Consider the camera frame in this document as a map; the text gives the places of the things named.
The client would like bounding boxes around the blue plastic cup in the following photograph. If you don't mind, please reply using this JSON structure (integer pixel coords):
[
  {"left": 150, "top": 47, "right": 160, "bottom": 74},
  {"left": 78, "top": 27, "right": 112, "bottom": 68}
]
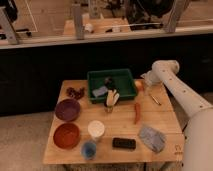
[{"left": 81, "top": 141, "right": 97, "bottom": 160}]

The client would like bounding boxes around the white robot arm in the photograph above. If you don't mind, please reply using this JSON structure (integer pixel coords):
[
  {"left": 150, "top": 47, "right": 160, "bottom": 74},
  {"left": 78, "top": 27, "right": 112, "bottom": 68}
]
[{"left": 141, "top": 60, "right": 213, "bottom": 171}]

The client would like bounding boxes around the light wooden folding table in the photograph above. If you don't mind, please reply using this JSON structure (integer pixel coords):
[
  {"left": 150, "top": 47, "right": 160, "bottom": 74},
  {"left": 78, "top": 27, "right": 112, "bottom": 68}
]
[{"left": 42, "top": 78, "right": 185, "bottom": 165}]

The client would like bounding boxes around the grey folded cloth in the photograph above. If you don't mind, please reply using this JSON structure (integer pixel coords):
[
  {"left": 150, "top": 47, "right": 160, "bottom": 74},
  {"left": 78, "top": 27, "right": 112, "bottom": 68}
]
[{"left": 138, "top": 126, "right": 166, "bottom": 153}]

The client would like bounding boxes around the blue-grey sponge in tray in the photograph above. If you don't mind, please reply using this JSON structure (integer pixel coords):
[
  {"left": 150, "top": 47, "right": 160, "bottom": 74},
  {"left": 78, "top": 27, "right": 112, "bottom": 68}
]
[{"left": 92, "top": 86, "right": 108, "bottom": 97}]

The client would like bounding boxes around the orange-red bowl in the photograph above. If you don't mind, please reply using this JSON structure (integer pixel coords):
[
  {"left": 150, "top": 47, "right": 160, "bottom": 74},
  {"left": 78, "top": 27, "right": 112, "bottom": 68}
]
[{"left": 53, "top": 123, "right": 80, "bottom": 149}]

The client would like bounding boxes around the dark round object in tray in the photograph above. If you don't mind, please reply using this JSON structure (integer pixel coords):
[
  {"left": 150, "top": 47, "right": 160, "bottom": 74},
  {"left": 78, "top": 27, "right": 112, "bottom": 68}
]
[{"left": 104, "top": 77, "right": 115, "bottom": 89}]

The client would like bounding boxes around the dark grape bunch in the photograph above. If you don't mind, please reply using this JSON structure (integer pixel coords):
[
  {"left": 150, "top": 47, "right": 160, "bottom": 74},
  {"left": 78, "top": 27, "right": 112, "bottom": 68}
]
[{"left": 66, "top": 87, "right": 85, "bottom": 100}]

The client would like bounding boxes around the purple bowl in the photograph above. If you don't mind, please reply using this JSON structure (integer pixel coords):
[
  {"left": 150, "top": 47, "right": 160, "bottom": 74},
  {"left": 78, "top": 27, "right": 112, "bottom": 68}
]
[{"left": 55, "top": 99, "right": 80, "bottom": 122}]

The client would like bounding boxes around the white paper cup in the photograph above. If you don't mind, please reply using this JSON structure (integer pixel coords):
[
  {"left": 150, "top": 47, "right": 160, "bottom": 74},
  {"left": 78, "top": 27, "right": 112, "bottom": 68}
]
[{"left": 87, "top": 120, "right": 105, "bottom": 141}]

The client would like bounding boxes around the small orange apple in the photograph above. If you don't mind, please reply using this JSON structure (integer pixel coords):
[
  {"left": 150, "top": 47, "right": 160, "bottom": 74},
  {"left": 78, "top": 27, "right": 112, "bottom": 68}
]
[{"left": 135, "top": 80, "right": 144, "bottom": 91}]

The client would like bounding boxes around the black rectangular remote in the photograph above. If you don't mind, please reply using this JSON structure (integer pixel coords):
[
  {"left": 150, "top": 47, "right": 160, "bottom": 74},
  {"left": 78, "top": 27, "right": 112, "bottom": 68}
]
[{"left": 112, "top": 138, "right": 136, "bottom": 149}]

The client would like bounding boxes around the green plastic tray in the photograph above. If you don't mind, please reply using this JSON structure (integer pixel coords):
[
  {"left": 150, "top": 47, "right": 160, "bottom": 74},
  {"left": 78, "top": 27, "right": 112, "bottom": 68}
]
[{"left": 87, "top": 69, "right": 137, "bottom": 104}]

